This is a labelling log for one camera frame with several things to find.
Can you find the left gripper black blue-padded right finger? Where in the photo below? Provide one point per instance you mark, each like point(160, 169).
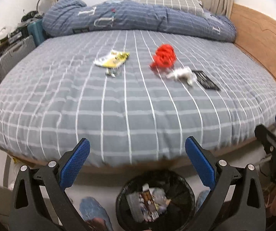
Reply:
point(235, 200)

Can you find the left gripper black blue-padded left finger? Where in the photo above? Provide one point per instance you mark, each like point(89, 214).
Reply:
point(39, 200)

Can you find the yellow white snack wrapper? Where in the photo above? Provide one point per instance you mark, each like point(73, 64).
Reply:
point(113, 59)

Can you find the brown cookie box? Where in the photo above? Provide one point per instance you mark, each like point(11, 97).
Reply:
point(142, 206)

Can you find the black lined trash bin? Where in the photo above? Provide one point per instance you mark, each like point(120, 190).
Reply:
point(172, 195)

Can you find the left blue slipper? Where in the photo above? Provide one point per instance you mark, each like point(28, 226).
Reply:
point(94, 215)

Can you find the black patterned flat packet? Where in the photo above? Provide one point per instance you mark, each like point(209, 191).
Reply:
point(205, 81)

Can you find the white crumpled plastic wrapper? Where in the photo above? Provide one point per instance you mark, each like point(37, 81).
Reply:
point(183, 73)

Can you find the red plastic bag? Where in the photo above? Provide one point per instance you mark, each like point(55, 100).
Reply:
point(164, 57)

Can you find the grey suitcase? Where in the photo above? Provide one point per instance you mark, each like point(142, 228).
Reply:
point(11, 57)

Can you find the grey checked bed sheet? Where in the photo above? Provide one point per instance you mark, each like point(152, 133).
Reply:
point(56, 96)

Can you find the small silver foil wrapper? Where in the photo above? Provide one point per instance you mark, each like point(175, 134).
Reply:
point(112, 72)

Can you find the grey checked pillow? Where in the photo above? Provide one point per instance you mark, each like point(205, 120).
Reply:
point(189, 6)

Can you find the teal suitcase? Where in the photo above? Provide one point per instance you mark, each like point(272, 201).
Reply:
point(35, 29)

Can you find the blue striped duvet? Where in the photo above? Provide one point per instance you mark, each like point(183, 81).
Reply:
point(68, 17)

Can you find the wooden bed frame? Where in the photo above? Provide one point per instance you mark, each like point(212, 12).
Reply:
point(256, 37)

